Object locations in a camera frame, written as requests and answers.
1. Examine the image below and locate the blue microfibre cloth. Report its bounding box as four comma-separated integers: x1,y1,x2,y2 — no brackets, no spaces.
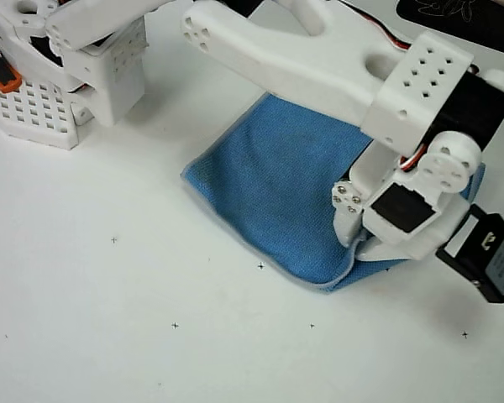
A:
180,92,487,296

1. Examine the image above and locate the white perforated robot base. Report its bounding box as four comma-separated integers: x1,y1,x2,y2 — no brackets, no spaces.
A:
0,75,82,151

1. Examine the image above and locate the black mat with line drawing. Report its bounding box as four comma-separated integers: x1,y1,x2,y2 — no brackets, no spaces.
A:
396,0,504,60

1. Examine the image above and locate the orange and black clamp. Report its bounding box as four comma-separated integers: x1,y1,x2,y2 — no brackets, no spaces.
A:
0,29,23,92

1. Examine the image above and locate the red white black servo cable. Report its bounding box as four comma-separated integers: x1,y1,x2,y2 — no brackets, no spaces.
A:
339,0,428,174

